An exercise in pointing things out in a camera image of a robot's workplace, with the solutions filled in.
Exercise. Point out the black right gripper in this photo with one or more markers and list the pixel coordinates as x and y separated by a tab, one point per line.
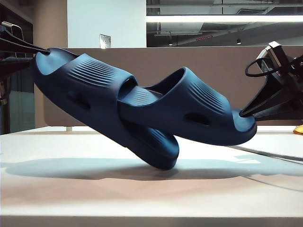
292	82

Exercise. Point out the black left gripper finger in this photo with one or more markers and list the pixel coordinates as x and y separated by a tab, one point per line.
16	63
21	46

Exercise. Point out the blue rubber slipper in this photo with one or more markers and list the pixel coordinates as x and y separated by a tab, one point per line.
94	99
201	123

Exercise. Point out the yellow object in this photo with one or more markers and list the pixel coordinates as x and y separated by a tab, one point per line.
298	130

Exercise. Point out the white partition foot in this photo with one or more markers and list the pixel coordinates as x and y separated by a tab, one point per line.
69	129

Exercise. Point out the red led sign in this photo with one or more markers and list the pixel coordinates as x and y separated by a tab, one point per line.
204	38

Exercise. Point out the white ceiling light strip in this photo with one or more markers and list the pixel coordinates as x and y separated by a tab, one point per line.
225	19

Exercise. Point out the brown desk partition panel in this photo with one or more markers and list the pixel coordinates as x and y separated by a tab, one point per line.
165	61

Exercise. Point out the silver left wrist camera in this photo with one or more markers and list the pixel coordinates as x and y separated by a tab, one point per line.
14	29

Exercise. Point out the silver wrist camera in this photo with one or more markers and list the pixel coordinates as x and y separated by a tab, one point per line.
275	53
14	29

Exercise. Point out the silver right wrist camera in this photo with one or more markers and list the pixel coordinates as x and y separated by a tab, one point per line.
275	53

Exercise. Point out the silver wall switch plate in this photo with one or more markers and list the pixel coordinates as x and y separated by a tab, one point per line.
105	41

